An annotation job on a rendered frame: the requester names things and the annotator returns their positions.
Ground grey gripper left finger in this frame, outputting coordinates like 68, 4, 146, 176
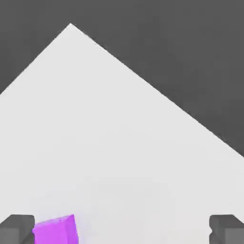
0, 214, 36, 244

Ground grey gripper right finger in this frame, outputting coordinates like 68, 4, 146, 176
209, 214, 244, 244

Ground small purple cube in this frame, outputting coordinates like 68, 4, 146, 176
31, 214, 80, 244

